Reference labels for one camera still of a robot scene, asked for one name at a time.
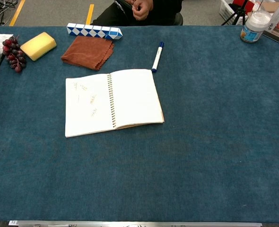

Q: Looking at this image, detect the blue white marker pen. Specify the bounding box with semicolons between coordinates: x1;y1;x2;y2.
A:
151;42;165;73

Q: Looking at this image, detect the white plastic crate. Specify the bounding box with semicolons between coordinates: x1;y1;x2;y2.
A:
219;0;246;26

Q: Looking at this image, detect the white lid jar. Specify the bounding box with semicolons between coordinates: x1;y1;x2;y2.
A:
240;10;272;44

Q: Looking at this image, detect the blue white snake puzzle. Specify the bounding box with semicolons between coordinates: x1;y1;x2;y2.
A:
66;23;123;41

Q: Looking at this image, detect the teal felt table cover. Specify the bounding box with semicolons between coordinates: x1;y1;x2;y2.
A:
0;25;279;223

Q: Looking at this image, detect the brown cardboard box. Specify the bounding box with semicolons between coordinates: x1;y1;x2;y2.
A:
257;1;279;13

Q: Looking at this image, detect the yellow sponge block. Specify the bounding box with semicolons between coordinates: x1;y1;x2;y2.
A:
20;32;57;61

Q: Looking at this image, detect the person in black clothes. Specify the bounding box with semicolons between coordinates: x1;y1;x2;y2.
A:
91;0;184;26

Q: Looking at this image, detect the black camera tripod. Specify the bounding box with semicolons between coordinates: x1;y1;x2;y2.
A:
221;0;249;26

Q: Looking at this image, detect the dark red grape bunch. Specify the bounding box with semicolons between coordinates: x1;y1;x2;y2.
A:
2;35;27;73

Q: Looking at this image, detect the kraft cover spiral notebook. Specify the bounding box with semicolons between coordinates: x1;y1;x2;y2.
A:
65;68;165;138

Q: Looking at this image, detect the aluminium table edge rail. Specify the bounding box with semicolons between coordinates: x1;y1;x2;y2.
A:
8;219;263;227

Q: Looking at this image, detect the brown folded cloth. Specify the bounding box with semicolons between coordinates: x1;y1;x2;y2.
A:
61;35;115;71

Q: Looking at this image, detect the black cable bundle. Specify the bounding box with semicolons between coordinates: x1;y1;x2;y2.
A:
0;0;19;26

